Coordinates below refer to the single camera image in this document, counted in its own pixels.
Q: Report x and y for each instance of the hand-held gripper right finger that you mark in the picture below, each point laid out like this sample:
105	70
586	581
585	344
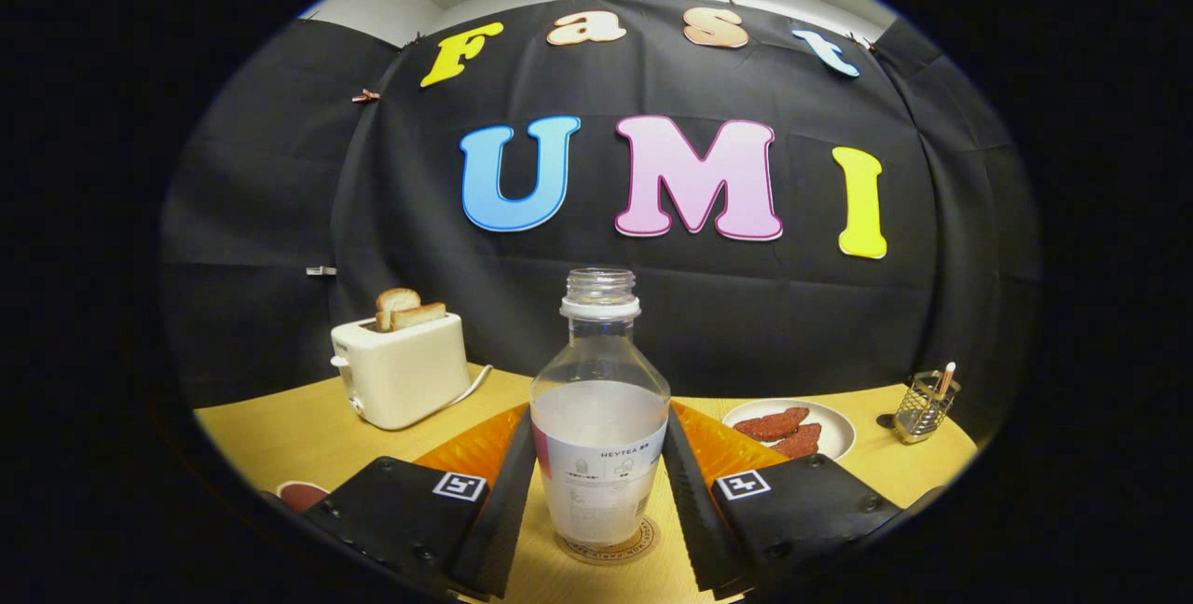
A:
694	511

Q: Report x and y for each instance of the cream toaster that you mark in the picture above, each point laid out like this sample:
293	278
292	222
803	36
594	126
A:
405	376

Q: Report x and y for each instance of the copper clip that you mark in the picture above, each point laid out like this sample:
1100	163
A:
365	96

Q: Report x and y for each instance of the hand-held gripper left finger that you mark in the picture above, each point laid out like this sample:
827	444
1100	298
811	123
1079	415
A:
499	511

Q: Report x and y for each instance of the white round plate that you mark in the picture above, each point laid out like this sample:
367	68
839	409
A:
836	432

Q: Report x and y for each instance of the round wooden coaster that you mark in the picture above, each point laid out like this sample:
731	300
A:
578	554

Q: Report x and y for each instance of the red meat strip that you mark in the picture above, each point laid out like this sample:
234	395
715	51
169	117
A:
772	423
800	442

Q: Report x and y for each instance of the toast slice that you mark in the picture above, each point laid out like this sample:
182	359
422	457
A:
396	299
419	315

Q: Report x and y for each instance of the wooden table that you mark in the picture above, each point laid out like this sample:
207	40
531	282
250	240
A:
280	446

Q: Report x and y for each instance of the clear plastic juice bottle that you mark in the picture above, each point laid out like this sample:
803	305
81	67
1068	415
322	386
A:
596	455

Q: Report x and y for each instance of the black backdrop cloth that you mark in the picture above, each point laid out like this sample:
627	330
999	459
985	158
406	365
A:
746	324

